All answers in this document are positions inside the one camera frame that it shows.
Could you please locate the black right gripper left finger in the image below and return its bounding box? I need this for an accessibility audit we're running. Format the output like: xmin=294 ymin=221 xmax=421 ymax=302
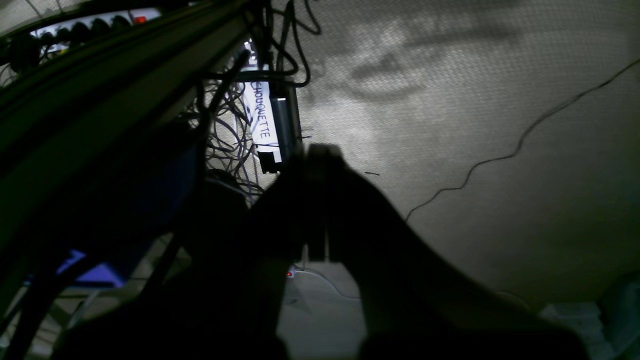
xmin=55 ymin=150 xmax=321 ymax=360

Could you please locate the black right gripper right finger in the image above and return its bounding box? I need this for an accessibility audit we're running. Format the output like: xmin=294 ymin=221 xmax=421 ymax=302
xmin=307 ymin=144 xmax=589 ymax=360

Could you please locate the thin black floor cable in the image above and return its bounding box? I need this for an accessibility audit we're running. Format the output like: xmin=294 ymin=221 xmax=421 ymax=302
xmin=404 ymin=57 xmax=640 ymax=223

